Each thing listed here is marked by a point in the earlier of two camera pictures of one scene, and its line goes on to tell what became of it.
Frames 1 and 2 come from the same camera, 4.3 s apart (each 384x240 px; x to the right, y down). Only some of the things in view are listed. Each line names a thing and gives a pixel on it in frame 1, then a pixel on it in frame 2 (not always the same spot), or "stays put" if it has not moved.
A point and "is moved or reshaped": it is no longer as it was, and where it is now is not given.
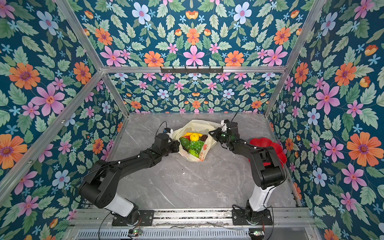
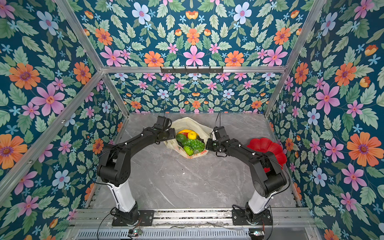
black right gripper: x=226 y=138 -> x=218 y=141
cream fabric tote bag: x=195 y=126 is moved or reshaped
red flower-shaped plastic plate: x=263 y=142 stays put
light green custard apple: x=194 y=152 -> x=188 y=150
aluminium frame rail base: x=194 y=225 stays put
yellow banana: x=188 y=134 -> x=184 y=131
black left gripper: x=175 y=146 -> x=172 y=133
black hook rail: x=197 y=70 stays put
